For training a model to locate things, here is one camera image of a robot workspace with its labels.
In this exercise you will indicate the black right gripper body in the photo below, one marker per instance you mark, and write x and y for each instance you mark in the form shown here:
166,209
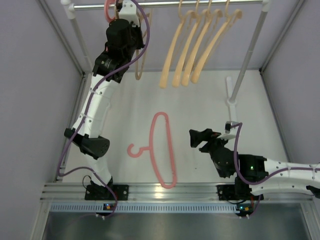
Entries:
211,146

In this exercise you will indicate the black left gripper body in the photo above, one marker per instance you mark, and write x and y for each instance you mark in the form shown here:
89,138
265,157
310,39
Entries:
136,40

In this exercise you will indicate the pink thick hanger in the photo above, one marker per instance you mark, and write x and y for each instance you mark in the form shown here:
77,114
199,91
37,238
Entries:
150,149
106,7

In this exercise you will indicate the beige thick hanger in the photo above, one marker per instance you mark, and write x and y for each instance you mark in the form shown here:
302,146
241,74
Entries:
140,68

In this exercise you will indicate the cream hanger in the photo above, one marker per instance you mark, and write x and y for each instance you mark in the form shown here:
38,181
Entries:
210,19
224,25
167,63
177,73

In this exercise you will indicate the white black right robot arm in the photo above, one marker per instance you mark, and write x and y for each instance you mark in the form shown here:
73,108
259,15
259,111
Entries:
283,177

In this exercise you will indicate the silver horizontal rack bar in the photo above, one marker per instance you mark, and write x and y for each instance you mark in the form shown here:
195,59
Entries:
168,4

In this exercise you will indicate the white right rack foot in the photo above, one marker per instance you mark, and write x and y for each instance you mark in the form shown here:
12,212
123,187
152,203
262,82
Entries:
231,100

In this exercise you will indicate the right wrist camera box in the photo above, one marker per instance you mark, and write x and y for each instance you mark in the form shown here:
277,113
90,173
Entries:
230,130

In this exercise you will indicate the aluminium right corner frame post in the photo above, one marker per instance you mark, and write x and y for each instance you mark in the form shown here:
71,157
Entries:
285,29

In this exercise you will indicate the grey slotted cable duct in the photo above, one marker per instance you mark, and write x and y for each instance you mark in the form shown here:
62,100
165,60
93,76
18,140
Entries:
68,207

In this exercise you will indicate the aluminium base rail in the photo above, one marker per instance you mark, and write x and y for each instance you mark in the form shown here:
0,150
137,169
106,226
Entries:
137,193

